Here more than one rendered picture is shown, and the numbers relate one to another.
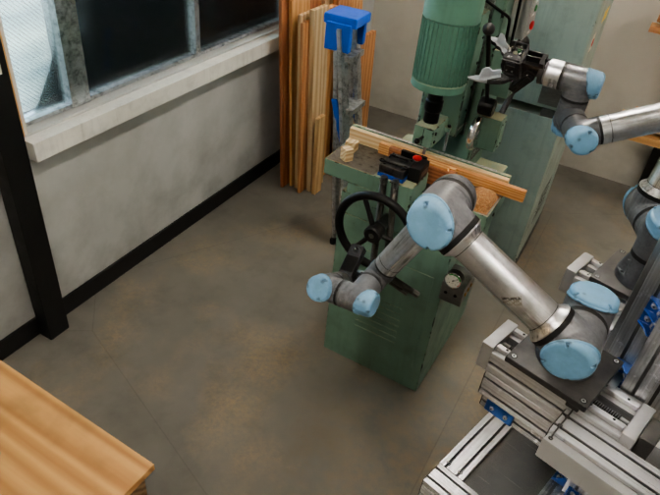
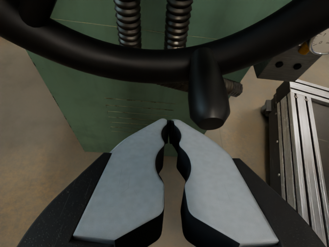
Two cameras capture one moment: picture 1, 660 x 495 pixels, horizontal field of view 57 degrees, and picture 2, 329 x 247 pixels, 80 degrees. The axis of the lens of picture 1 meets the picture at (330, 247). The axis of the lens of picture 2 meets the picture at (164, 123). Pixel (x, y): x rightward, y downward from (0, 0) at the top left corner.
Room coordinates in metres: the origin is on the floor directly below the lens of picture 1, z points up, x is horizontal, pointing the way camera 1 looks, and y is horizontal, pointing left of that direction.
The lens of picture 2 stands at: (1.48, -0.09, 0.80)
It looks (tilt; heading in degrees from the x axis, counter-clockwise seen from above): 59 degrees down; 321
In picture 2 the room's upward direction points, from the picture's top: 15 degrees clockwise
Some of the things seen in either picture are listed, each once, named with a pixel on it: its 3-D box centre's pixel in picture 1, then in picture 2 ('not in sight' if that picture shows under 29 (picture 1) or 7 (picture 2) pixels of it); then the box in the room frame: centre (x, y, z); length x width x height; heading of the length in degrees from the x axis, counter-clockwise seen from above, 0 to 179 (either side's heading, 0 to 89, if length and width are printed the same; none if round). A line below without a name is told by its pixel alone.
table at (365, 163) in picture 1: (408, 186); not in sight; (1.81, -0.24, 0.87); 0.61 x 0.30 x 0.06; 64
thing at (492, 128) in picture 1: (488, 130); not in sight; (2.00, -0.51, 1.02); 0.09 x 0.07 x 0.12; 64
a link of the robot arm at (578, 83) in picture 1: (580, 82); not in sight; (1.64, -0.63, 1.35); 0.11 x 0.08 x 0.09; 64
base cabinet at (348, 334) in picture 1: (409, 268); (145, 38); (2.01, -0.34, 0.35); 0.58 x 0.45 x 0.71; 154
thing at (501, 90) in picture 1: (505, 71); not in sight; (2.03, -0.52, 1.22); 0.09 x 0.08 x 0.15; 154
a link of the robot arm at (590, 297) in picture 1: (586, 312); not in sight; (1.11, -0.63, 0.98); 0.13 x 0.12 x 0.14; 153
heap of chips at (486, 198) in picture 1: (481, 195); not in sight; (1.72, -0.47, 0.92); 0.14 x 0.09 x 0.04; 154
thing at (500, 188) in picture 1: (449, 170); not in sight; (1.86, -0.38, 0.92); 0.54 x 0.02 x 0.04; 64
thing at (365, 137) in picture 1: (424, 158); not in sight; (1.92, -0.30, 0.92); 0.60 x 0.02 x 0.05; 64
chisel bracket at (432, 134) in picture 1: (430, 132); not in sight; (1.92, -0.30, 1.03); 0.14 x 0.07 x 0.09; 154
